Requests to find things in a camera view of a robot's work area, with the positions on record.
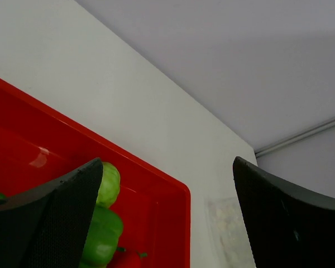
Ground light green round vegetable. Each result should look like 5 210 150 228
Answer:
96 162 121 208

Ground red chili pepper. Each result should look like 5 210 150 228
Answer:
107 247 147 268

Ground green bell pepper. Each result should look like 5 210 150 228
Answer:
79 206 123 267

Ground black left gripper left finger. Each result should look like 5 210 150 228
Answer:
0 158 103 267

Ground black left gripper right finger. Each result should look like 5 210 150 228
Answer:
233 156 335 267

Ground red plastic tray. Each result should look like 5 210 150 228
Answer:
0 79 190 267

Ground clear zip top bag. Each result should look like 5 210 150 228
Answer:
205 197 256 267

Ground aluminium corner post right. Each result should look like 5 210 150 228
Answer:
255 117 335 158

